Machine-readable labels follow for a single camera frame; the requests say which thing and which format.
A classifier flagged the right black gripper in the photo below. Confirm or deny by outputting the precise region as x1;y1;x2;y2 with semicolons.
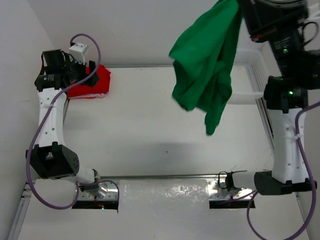
235;0;305;76

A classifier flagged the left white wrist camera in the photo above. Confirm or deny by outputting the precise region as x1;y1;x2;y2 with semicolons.
68;43;89;65

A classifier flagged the white plastic bin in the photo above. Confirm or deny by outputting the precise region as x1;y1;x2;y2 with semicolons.
228;48;269;105

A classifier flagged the red t shirt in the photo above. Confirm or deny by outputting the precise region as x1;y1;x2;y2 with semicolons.
67;65;111;99

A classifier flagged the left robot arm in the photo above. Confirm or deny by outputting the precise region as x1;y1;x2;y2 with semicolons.
30;44;99;184

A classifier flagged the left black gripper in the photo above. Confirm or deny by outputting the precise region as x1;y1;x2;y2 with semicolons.
62;55;99;88

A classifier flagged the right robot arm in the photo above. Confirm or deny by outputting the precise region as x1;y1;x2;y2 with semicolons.
225;0;320;196

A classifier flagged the pink t shirt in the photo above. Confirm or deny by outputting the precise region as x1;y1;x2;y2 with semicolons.
83;93;107;99

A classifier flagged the orange t shirt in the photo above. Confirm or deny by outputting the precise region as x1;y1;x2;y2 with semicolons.
68;95;96;100

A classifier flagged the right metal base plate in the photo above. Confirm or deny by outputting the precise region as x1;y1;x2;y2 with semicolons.
207;178;254;201

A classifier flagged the metal base plate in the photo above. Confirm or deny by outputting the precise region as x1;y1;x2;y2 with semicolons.
78;179;120;202
207;178;254;201

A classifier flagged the green t shirt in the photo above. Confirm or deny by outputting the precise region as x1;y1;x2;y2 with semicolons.
169;0;243;136

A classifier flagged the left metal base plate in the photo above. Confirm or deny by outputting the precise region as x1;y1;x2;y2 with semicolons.
78;179;120;202

